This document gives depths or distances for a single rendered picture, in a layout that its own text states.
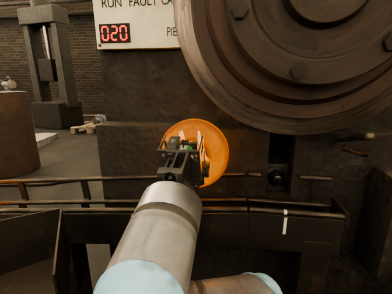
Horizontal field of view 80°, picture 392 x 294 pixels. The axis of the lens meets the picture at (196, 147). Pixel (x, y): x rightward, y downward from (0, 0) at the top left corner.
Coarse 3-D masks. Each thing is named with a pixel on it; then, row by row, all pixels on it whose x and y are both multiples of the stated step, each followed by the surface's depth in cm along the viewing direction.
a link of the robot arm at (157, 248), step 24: (144, 216) 27; (168, 216) 27; (120, 240) 26; (144, 240) 24; (168, 240) 25; (192, 240) 28; (120, 264) 22; (144, 264) 22; (168, 264) 23; (192, 264) 27; (96, 288) 22; (120, 288) 20; (144, 288) 20; (168, 288) 21
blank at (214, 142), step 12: (192, 120) 50; (204, 120) 52; (168, 132) 52; (192, 132) 51; (204, 132) 50; (216, 132) 50; (204, 144) 51; (216, 144) 51; (216, 156) 51; (228, 156) 51; (216, 168) 52; (204, 180) 53
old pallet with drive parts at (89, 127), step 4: (88, 124) 478; (92, 124) 487; (72, 128) 460; (76, 128) 458; (80, 128) 457; (84, 128) 456; (88, 128) 455; (92, 128) 454; (72, 132) 461; (76, 132) 466; (88, 132) 457; (92, 132) 456
